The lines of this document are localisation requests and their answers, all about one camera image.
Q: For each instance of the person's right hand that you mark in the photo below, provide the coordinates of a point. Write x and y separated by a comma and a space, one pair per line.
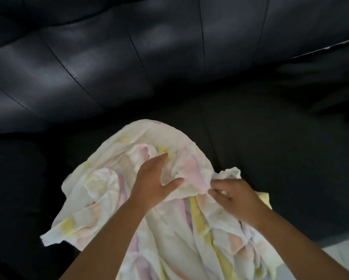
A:
240, 199

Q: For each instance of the white pastel patterned cloth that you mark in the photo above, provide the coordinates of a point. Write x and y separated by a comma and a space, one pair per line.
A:
151, 236

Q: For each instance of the person's right forearm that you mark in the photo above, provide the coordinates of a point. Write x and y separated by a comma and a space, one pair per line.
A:
297, 247

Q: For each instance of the person's right fingers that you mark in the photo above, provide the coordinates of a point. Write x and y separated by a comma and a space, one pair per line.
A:
219, 192

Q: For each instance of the person's left hand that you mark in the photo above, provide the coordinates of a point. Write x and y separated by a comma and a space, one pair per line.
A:
149, 183

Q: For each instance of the person's left thumb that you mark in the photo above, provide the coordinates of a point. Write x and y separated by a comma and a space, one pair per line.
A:
173, 185

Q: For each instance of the person's left forearm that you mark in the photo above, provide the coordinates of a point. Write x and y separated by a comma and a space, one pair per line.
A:
104, 244

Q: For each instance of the black leather sofa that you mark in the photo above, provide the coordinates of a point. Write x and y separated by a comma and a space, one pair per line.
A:
162, 69

